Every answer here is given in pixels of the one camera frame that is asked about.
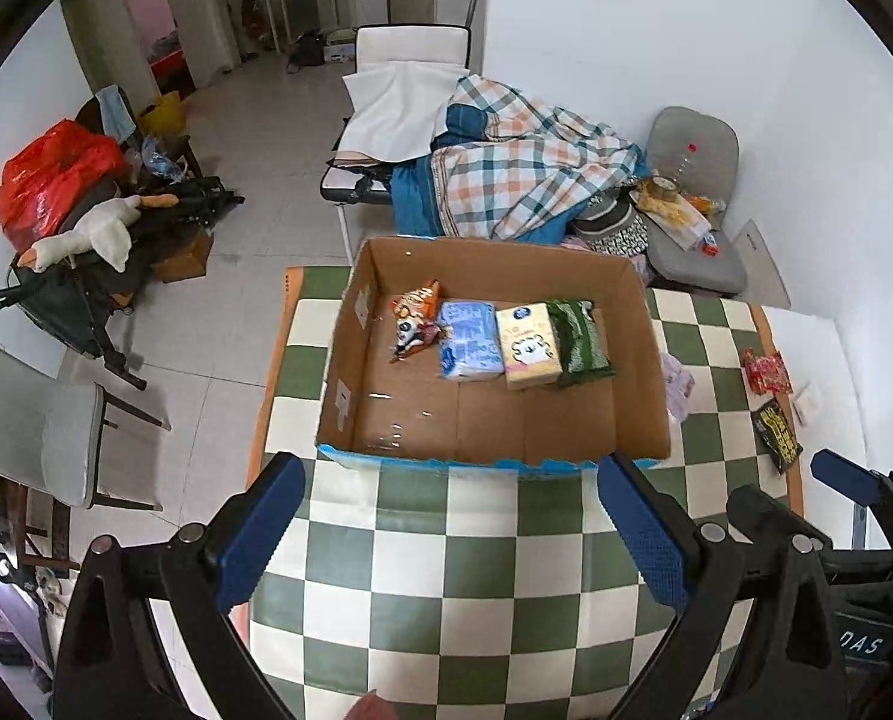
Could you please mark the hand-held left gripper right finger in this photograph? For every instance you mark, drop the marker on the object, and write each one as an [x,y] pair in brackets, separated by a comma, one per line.
[645,532]

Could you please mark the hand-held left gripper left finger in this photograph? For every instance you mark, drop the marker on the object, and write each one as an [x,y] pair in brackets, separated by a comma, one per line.
[259,532]

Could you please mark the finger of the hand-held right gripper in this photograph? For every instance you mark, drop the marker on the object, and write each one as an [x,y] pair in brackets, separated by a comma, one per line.
[761,514]
[844,472]

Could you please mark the black snack packet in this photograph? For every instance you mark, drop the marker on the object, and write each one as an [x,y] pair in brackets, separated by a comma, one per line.
[778,435]

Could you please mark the red snack packet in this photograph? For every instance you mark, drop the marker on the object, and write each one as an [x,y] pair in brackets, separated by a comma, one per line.
[766,371]

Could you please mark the person's left hand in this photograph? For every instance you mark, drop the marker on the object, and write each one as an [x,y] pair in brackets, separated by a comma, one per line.
[371,709]

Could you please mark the small white packet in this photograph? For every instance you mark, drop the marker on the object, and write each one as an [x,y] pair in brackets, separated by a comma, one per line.
[806,403]

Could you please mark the pale pink plastic packet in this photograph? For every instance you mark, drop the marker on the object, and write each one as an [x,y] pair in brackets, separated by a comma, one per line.
[677,386]

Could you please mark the green white checkered tablecloth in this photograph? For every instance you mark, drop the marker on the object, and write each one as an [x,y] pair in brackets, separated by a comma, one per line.
[446,562]

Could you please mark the green packet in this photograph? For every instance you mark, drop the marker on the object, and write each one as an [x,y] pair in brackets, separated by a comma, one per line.
[580,341]

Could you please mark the yellow tissue pack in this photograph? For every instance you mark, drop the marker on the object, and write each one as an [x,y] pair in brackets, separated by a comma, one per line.
[527,345]

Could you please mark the grey cushioned wooden chair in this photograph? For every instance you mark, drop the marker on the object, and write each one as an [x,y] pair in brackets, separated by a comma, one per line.
[34,420]

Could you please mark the blue tissue pack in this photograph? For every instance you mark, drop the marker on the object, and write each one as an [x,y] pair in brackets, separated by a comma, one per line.
[470,341]

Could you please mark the orange snack packet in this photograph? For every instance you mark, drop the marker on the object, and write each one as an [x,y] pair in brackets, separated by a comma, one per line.
[415,315]

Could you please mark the small brown cardboard box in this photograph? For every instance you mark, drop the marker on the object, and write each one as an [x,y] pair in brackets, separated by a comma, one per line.
[185,255]

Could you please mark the black folded stroller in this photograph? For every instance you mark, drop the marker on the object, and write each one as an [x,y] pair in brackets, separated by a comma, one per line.
[86,300]

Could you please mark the black white patterned cloth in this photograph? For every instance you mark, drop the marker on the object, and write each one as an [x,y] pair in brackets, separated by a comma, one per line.
[615,232]

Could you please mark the yellow snack bag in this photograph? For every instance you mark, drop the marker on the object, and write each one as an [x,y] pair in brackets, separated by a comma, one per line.
[671,214]

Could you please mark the white goose plush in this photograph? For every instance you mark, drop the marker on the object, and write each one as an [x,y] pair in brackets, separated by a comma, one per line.
[105,229]

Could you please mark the clear plastic bottle red cap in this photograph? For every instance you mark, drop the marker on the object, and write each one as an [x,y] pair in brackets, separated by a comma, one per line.
[685,165]

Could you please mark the grey padded chair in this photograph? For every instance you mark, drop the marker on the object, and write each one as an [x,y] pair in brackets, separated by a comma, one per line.
[705,142]

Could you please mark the blue quilt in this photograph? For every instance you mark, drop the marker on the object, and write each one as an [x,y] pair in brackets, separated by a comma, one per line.
[416,202]

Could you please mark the plaid blanket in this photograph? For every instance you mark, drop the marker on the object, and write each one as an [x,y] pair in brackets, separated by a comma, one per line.
[521,157]

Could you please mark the red plastic bag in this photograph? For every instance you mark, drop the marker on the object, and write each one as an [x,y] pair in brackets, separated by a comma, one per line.
[53,172]

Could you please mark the white pillow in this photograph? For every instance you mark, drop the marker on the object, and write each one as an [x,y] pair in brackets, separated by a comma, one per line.
[394,116]

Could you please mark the light blue towel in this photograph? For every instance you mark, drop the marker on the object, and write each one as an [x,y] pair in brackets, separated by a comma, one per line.
[116,112]

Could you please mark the black bag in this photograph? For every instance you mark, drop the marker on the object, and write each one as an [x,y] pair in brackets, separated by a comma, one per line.
[308,52]

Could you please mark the white folding bed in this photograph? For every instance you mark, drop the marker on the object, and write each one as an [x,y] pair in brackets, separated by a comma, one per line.
[409,45]

